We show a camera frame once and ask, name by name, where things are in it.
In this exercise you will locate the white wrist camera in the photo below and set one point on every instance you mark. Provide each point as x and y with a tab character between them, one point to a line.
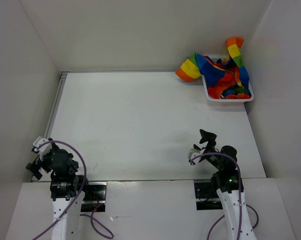
41	147
195	155

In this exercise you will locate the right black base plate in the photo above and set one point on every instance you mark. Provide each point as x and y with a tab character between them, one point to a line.
205	196

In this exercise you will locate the rainbow striped shorts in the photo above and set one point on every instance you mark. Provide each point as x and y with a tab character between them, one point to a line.
225	79

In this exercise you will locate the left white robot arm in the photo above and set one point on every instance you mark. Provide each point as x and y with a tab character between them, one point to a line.
68	182

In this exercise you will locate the white plastic basket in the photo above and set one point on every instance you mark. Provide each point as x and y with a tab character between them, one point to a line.
214	58

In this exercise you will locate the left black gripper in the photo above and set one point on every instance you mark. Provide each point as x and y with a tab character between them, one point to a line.
33	167

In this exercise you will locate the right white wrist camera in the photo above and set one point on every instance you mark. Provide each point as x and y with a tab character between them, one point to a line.
195	155

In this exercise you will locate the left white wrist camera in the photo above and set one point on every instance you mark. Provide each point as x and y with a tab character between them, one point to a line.
41	147

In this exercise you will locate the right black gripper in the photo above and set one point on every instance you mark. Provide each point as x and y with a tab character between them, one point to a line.
207	136

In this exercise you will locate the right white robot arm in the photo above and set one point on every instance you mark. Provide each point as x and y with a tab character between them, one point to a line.
228	185

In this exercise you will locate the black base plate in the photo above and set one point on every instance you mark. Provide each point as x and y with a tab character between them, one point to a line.
205	196
95	197

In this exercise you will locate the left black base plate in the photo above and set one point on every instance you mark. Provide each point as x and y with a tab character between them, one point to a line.
95	197

